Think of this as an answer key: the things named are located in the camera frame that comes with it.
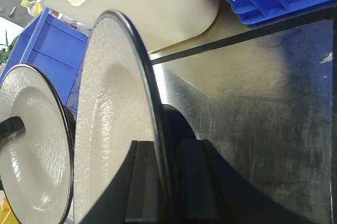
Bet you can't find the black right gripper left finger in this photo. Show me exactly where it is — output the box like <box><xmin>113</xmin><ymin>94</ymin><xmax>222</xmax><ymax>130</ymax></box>
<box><xmin>80</xmin><ymin>141</ymin><xmax>161</xmax><ymax>223</ymax></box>

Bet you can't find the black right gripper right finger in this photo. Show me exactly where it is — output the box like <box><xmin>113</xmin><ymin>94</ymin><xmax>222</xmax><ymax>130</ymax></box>
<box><xmin>173</xmin><ymin>138</ymin><xmax>314</xmax><ymax>223</ymax></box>

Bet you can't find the visible finger of the black left gripper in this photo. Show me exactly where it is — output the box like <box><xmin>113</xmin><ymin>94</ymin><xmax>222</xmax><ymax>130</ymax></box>
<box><xmin>1</xmin><ymin>117</ymin><xmax>25</xmax><ymax>140</ymax></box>

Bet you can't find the beige glossy plate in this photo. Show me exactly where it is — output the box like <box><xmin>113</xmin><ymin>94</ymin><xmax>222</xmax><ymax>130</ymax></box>
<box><xmin>74</xmin><ymin>10</ymin><xmax>176</xmax><ymax>223</ymax></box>
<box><xmin>1</xmin><ymin>64</ymin><xmax>74</xmax><ymax>223</ymax></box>

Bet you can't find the blue crate on left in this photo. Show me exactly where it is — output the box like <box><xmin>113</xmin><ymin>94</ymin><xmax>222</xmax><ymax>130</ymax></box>
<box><xmin>1</xmin><ymin>8</ymin><xmax>88</xmax><ymax>104</ymax></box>

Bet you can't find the yellow capped bottle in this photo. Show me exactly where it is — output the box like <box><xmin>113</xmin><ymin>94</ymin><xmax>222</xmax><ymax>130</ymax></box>
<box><xmin>21</xmin><ymin>0</ymin><xmax>45</xmax><ymax>17</ymax></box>

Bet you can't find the cream plastic storage tub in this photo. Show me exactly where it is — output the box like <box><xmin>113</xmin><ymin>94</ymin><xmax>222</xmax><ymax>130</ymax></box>
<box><xmin>37</xmin><ymin>0</ymin><xmax>220</xmax><ymax>52</ymax></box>

